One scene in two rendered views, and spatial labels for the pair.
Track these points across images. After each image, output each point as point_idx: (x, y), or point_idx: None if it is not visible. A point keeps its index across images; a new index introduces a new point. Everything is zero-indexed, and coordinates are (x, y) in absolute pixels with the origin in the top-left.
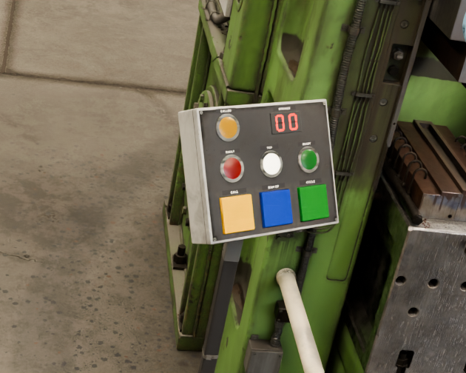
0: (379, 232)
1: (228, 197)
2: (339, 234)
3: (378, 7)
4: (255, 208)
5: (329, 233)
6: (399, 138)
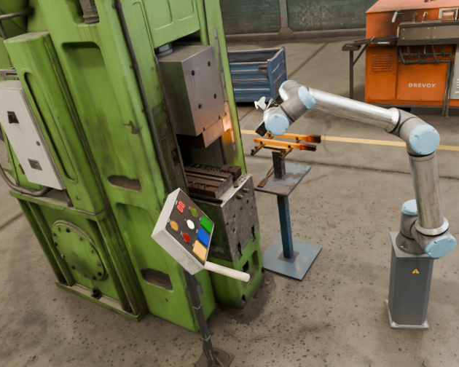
0: None
1: (194, 248)
2: None
3: (161, 143)
4: (200, 243)
5: None
6: None
